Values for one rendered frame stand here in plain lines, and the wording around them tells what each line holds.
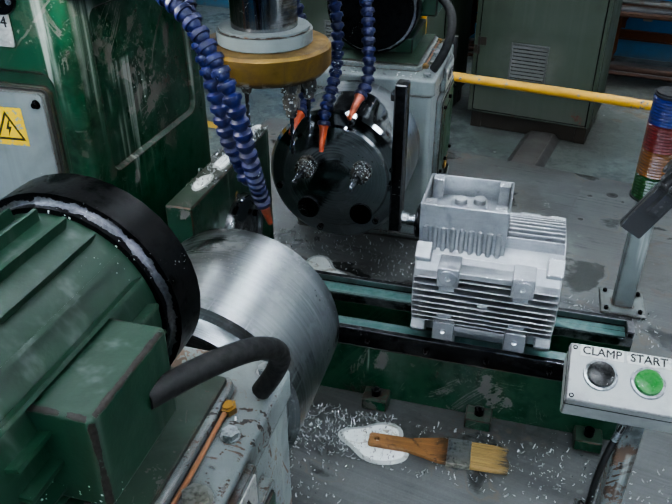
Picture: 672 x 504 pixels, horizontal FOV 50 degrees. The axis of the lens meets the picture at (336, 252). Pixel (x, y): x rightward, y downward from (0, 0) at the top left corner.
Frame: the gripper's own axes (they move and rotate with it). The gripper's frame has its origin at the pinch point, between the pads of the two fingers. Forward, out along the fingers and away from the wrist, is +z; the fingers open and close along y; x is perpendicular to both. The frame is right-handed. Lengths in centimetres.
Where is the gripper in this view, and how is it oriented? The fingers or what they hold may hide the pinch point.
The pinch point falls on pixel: (649, 210)
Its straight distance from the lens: 97.3
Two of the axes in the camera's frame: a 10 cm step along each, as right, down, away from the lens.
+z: -4.8, 6.7, 5.7
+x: 8.3, 5.5, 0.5
